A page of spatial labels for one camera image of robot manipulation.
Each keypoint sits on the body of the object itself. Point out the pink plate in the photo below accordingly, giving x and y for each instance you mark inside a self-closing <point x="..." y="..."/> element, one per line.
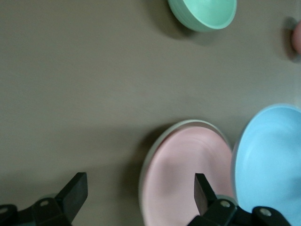
<point x="188" y="160"/>

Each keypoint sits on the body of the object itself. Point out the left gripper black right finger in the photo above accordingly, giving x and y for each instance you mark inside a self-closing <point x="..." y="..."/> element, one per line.
<point x="202" y="195"/>

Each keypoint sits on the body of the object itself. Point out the pink bowl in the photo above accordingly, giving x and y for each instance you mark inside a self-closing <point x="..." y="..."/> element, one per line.
<point x="297" y="35"/>

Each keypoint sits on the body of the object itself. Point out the light blue plate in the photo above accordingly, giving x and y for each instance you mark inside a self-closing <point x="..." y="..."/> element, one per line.
<point x="270" y="155"/>

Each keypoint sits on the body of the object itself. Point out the green bowl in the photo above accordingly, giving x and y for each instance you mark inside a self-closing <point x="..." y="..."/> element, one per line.
<point x="207" y="14"/>

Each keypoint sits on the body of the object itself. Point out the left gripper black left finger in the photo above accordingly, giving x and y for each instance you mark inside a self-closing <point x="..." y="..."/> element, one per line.
<point x="75" y="195"/>

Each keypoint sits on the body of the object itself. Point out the beige plate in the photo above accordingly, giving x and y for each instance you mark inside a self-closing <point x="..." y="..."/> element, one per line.
<point x="150" y="155"/>

